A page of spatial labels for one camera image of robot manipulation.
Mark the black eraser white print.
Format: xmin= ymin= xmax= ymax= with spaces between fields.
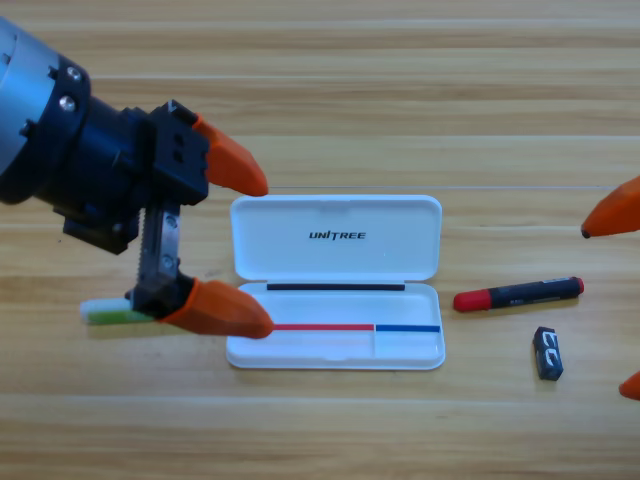
xmin=531 ymin=325 xmax=565 ymax=382

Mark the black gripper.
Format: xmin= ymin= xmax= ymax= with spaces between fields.
xmin=27 ymin=94 xmax=270 ymax=321

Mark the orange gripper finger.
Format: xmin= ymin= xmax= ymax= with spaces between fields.
xmin=618 ymin=370 xmax=640 ymax=402
xmin=580 ymin=175 xmax=640 ymax=240
xmin=158 ymin=278 xmax=276 ymax=341

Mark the red and black marker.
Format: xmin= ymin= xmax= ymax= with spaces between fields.
xmin=452 ymin=275 xmax=586 ymax=314

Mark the white Unitree pencil case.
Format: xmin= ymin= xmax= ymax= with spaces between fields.
xmin=225 ymin=194 xmax=447 ymax=372

